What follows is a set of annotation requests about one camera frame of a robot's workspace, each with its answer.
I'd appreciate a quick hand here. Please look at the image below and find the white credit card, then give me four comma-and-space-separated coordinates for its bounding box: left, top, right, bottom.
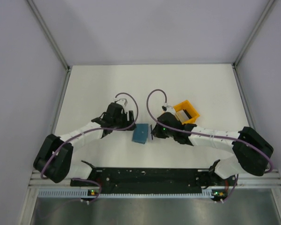
148, 131, 153, 142

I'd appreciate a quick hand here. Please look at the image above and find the blue leather card holder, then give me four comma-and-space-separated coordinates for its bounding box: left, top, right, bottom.
132, 123, 148, 144

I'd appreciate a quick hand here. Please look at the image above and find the orange plastic card stand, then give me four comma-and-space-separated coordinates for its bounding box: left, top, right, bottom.
173, 100, 200, 124

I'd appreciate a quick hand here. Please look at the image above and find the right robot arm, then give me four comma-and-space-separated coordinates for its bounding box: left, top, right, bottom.
151, 112, 274, 186

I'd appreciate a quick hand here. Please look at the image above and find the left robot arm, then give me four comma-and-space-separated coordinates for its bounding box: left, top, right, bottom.
33, 99, 136, 186

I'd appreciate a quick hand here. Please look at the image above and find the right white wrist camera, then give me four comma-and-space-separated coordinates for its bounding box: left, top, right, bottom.
162, 103, 176, 115

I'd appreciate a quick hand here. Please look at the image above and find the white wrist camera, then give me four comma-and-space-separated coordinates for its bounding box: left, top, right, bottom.
162, 103, 176, 115
115, 98, 128, 109

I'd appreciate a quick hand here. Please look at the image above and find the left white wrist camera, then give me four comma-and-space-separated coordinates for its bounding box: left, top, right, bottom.
115, 98, 128, 109

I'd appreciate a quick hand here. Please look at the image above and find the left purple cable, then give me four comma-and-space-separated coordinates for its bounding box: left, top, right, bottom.
41, 92, 139, 203

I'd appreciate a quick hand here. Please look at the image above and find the purple cable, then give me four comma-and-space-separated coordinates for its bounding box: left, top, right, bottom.
147, 88, 274, 203
41, 92, 139, 203

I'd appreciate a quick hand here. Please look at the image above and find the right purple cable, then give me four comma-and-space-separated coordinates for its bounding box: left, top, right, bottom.
147, 88, 274, 203

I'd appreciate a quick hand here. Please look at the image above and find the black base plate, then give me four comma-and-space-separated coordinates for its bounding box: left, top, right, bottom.
70, 166, 237, 195

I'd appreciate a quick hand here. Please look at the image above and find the grey cable duct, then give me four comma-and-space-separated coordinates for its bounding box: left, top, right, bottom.
38, 188, 214, 199

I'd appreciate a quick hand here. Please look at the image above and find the aluminium frame rail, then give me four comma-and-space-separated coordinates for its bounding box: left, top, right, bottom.
28, 170, 281, 188

